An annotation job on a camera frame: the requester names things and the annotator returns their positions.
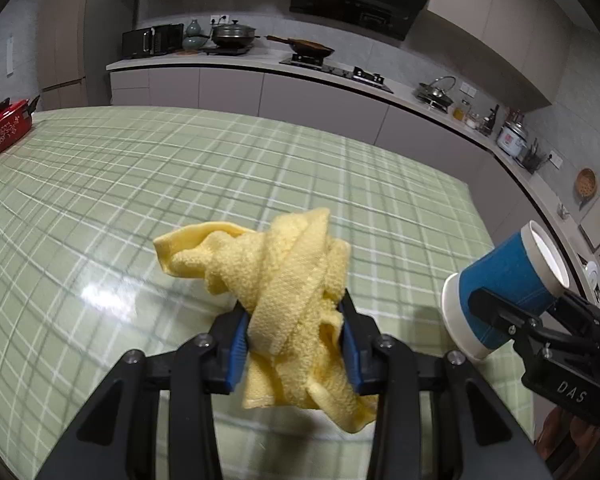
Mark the blue patterned paper cup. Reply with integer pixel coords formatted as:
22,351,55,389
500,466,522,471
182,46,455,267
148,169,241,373
441,220,570,362

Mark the yellow cloth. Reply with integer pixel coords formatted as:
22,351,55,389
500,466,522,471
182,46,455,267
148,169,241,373
154,208,377,434

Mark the right hand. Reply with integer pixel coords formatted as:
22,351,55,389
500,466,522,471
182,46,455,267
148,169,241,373
534,408,600,479

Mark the woven basket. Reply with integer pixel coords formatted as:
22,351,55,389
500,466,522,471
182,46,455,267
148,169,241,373
574,168,597,202

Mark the white rice cooker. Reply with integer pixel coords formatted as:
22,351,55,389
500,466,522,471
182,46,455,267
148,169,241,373
496,110,527,157

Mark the green plaid tablecloth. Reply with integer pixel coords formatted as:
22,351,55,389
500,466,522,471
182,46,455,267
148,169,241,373
0,107,493,479

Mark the dark glass bottle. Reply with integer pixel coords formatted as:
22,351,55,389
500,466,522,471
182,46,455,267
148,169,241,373
480,104,500,136

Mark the steel kettle pot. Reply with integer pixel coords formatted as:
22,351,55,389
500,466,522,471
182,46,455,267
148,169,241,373
414,75,457,113

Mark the gas stove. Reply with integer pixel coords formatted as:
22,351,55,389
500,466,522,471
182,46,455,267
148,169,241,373
280,54,392,93

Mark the frying pan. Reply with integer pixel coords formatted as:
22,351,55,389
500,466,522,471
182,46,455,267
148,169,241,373
265,35,335,61

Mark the red enamel pot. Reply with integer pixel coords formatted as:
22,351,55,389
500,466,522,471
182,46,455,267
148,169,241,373
0,96,40,154

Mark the black lidded wok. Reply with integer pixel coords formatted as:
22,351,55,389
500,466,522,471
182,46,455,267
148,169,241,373
211,20,259,51

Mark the black microwave oven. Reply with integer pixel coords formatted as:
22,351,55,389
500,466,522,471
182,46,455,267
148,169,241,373
122,24,184,58

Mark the refrigerator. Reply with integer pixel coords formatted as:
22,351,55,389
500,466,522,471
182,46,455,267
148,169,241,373
38,0,109,110

